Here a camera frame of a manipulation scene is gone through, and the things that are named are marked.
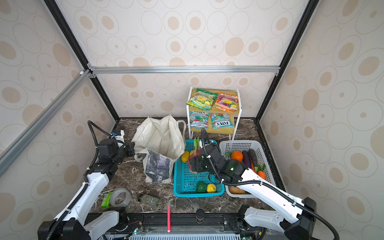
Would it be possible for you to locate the clear tape roll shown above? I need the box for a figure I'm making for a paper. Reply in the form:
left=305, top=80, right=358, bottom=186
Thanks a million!
left=110, top=188, right=132, bottom=208

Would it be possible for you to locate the white wooden shelf rack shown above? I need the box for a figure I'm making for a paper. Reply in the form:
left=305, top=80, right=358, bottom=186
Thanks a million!
left=187, top=89, right=243, bottom=140

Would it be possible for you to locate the red pen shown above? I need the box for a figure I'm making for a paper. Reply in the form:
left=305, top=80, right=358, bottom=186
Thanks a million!
left=167, top=205, right=171, bottom=233

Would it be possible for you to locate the pink dragon fruit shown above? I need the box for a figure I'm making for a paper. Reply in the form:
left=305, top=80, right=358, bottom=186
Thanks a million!
left=188, top=138, right=202, bottom=174

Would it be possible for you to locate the teal plastic basket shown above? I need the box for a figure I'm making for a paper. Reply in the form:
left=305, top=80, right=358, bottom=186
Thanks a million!
left=174, top=158, right=225, bottom=198

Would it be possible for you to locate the dark cucumber toy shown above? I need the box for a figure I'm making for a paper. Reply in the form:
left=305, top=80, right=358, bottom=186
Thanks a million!
left=248, top=149, right=259, bottom=168

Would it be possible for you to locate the green snack packet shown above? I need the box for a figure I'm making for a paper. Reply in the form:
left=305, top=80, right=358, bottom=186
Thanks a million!
left=187, top=89, right=219, bottom=111

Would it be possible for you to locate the black knob on rail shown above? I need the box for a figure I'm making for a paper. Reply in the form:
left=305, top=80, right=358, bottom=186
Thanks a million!
left=196, top=209, right=205, bottom=224

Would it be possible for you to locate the right Foxs candy packet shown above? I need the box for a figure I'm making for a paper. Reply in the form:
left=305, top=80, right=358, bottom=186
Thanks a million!
left=211, top=113, right=234, bottom=130

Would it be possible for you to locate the purple eggplant toy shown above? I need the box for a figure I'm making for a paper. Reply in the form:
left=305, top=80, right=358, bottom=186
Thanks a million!
left=242, top=151, right=252, bottom=169

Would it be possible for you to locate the small glass jar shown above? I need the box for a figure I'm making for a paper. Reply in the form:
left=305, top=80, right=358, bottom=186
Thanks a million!
left=139, top=194, right=160, bottom=208

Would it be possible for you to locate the left aluminium bar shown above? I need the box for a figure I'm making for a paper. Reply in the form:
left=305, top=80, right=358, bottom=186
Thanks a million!
left=1, top=70, right=91, bottom=175

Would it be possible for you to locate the brown potato toy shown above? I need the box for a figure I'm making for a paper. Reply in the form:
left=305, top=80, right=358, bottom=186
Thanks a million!
left=229, top=186, right=247, bottom=195

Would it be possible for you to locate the orange carrot toy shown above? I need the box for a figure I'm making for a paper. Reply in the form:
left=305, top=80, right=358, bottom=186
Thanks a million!
left=257, top=171, right=266, bottom=180

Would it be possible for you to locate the green small packet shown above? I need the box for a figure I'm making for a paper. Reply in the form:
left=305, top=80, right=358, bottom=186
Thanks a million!
left=100, top=193, right=112, bottom=208

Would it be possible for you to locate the horizontal aluminium bar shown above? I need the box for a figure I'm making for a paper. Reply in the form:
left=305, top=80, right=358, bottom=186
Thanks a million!
left=87, top=65, right=281, bottom=76

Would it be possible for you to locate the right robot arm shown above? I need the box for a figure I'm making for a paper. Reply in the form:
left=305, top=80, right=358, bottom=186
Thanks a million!
left=191, top=140, right=340, bottom=240

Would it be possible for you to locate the white canvas grocery bag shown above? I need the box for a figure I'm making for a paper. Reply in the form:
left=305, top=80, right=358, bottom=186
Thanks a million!
left=132, top=115, right=187, bottom=184

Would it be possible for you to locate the yellow corn toy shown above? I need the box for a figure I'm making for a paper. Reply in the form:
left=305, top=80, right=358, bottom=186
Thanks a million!
left=181, top=151, right=190, bottom=163

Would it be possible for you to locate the green bell pepper toy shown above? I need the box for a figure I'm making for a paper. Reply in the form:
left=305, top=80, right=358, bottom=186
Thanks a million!
left=196, top=181, right=208, bottom=194

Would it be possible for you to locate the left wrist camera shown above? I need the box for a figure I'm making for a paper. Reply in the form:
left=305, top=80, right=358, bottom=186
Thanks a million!
left=111, top=130, right=125, bottom=147

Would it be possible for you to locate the orange tangerine in white basket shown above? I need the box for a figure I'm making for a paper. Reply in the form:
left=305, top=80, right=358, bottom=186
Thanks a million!
left=231, top=151, right=243, bottom=162

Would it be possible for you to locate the pink orange snack packet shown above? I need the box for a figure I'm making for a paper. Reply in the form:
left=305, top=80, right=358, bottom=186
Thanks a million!
left=214, top=93, right=239, bottom=113

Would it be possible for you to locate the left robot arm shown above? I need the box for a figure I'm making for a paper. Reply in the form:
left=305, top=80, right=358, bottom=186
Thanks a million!
left=38, top=138, right=135, bottom=240

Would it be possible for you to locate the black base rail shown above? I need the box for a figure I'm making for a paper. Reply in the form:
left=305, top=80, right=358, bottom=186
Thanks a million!
left=53, top=211, right=313, bottom=240

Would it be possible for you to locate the foxs candy packet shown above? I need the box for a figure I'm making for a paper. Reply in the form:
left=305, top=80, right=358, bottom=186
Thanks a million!
left=190, top=112, right=210, bottom=129
left=211, top=113, right=234, bottom=130

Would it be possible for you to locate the left Foxs candy packet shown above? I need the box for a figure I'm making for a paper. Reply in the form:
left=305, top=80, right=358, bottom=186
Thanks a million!
left=190, top=112, right=210, bottom=129

